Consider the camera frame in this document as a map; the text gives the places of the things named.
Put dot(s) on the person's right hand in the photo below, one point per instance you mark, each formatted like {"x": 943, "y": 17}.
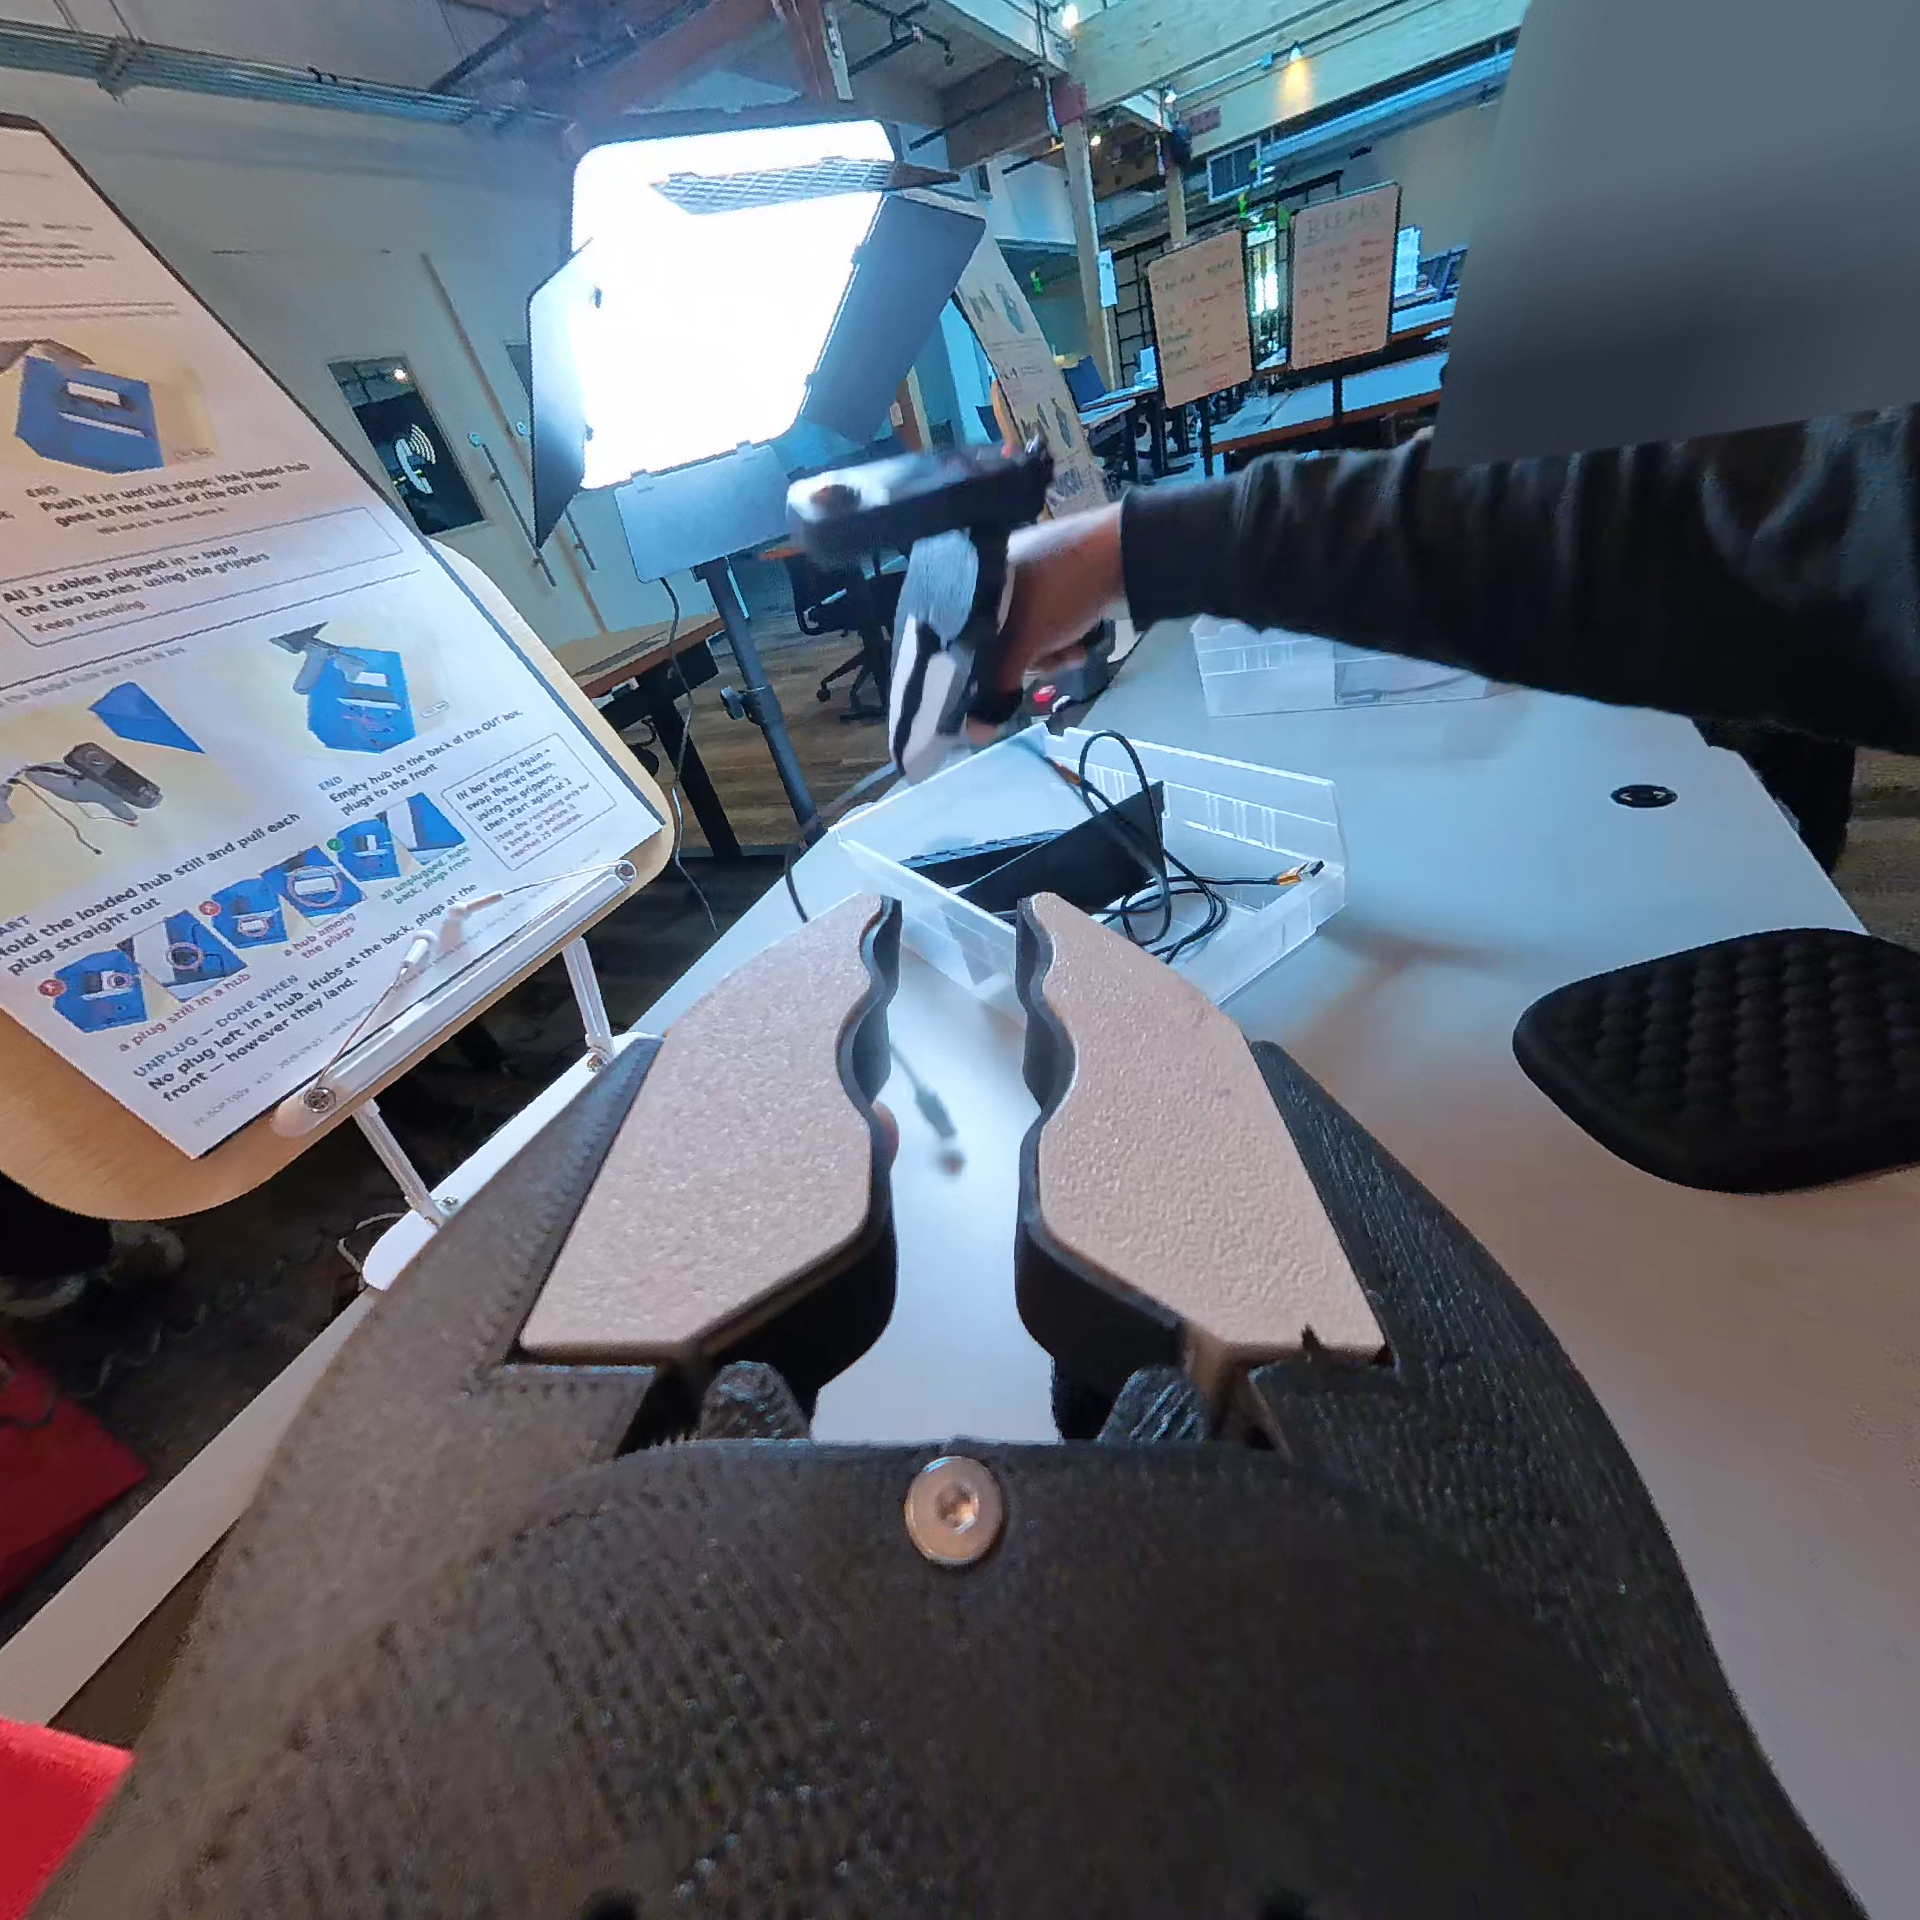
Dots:
{"x": 1067, "y": 586}

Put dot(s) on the black light stand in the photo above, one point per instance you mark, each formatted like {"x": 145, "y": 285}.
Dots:
{"x": 758, "y": 705}

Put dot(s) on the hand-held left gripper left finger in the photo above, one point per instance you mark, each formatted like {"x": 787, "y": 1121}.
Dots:
{"x": 721, "y": 1154}

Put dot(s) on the person's right forearm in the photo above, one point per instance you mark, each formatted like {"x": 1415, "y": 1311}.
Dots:
{"x": 1501, "y": 569}

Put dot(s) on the wooden desk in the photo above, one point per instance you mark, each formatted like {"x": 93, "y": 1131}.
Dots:
{"x": 645, "y": 651}

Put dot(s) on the black usb hub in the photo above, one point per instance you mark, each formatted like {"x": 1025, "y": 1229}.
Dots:
{"x": 1050, "y": 870}

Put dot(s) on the person's black clothing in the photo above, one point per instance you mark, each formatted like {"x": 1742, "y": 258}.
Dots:
{"x": 1799, "y": 779}

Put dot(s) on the phone booth door sign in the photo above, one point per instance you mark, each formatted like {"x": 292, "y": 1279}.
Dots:
{"x": 412, "y": 451}

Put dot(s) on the red bag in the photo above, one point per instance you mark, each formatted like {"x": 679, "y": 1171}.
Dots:
{"x": 61, "y": 1471}

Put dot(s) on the brown notice board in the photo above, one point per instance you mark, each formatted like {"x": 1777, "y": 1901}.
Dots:
{"x": 1202, "y": 317}
{"x": 1348, "y": 277}

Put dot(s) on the black wrist rest pad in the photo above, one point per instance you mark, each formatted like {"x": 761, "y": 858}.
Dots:
{"x": 1724, "y": 1049}

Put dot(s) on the black device red button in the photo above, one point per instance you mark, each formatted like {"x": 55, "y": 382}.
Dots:
{"x": 1081, "y": 669}

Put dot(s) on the white tray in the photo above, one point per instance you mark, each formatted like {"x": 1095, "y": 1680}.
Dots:
{"x": 465, "y": 993}

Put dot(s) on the black desk grommet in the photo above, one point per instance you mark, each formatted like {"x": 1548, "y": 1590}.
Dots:
{"x": 1644, "y": 795}

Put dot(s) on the red plastic box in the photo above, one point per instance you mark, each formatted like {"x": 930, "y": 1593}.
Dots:
{"x": 54, "y": 1816}

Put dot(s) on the clear plastic box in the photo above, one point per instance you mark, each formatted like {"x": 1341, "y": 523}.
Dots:
{"x": 1277, "y": 669}
{"x": 1261, "y": 819}

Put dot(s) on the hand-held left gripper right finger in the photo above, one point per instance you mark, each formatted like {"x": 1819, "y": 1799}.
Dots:
{"x": 1185, "y": 1171}

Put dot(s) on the pale standing banner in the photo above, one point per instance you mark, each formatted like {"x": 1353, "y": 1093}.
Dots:
{"x": 1036, "y": 375}

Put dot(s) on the instruction sheet board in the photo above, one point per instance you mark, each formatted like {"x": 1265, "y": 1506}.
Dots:
{"x": 226, "y": 675}

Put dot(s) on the studio light panel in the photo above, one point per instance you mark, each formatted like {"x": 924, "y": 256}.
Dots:
{"x": 705, "y": 301}

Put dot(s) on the black office chair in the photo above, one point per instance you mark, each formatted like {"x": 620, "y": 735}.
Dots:
{"x": 841, "y": 600}

